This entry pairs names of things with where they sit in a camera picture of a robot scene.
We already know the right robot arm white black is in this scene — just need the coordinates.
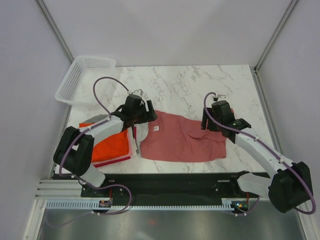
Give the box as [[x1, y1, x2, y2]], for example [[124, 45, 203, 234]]
[[201, 100, 317, 215]]

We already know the light pink folded t-shirt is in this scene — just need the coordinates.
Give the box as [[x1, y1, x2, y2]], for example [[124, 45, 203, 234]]
[[91, 151, 132, 166]]

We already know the right aluminium frame post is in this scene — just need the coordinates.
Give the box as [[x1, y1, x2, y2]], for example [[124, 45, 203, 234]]
[[252, 0, 300, 75]]

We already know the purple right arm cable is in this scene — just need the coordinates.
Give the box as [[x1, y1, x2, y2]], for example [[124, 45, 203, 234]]
[[202, 91, 315, 217]]

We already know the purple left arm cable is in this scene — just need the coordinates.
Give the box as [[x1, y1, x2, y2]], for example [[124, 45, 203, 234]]
[[56, 76, 133, 216]]

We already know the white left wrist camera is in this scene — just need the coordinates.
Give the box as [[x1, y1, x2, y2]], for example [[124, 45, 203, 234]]
[[128, 88, 144, 99]]

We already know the aluminium frame post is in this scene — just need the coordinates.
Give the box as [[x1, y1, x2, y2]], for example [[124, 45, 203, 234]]
[[252, 0, 300, 75], [35, 0, 75, 64]]

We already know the white folded t-shirt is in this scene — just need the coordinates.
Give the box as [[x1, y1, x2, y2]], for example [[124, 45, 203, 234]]
[[128, 128, 139, 157]]

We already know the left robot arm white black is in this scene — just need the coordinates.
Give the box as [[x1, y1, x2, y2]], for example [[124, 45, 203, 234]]
[[53, 94, 158, 197]]

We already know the left aluminium frame post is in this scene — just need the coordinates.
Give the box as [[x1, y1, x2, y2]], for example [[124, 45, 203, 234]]
[[35, 0, 75, 64]]

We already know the orange folded t-shirt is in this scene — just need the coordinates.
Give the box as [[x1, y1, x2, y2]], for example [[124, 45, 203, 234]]
[[91, 130, 130, 163]]

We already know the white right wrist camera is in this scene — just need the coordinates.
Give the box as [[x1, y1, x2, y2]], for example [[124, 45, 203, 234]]
[[212, 93, 227, 102]]

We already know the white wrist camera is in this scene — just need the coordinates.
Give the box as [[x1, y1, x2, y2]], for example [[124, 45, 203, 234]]
[[128, 88, 144, 99], [212, 93, 227, 102]]

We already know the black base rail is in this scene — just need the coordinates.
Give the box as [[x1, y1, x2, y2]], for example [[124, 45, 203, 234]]
[[81, 172, 257, 205]]

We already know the white slotted cable duct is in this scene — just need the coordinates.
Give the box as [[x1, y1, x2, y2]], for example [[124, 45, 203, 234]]
[[45, 198, 240, 211]]

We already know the dusty pink t-shirt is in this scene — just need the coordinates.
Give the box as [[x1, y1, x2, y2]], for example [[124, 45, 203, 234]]
[[140, 110, 227, 163]]

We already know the white plastic basket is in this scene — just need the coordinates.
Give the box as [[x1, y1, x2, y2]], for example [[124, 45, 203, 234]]
[[54, 55, 116, 107]]

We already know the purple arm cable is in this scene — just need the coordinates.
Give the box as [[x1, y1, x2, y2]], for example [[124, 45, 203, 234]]
[[202, 91, 315, 217], [56, 76, 133, 216]]

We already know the crimson folded t-shirt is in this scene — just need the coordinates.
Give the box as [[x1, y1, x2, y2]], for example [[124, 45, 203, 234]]
[[91, 127, 138, 168]]

